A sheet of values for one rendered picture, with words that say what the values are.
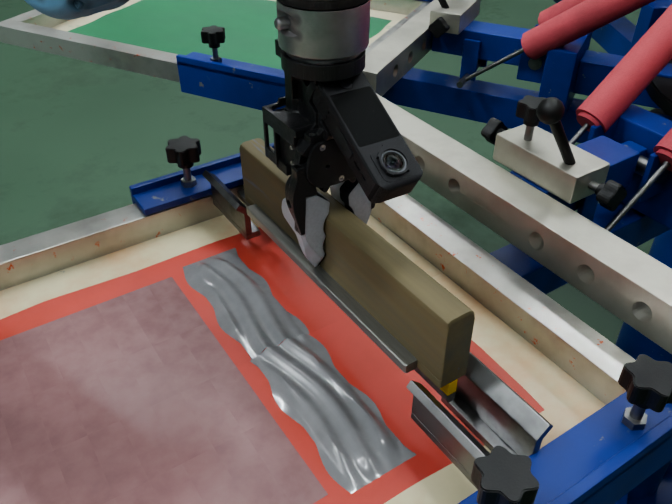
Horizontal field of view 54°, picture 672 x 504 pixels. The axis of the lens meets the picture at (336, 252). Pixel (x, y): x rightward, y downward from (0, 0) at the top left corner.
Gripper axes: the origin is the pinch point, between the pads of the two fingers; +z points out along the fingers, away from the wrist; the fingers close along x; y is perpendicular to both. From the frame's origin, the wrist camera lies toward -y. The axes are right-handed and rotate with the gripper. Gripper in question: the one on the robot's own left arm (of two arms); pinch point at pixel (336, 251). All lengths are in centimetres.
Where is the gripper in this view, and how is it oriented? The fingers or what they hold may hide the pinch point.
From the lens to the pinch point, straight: 65.7
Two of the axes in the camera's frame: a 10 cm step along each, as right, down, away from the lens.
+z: 0.0, 7.9, 6.1
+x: -8.4, 3.3, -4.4
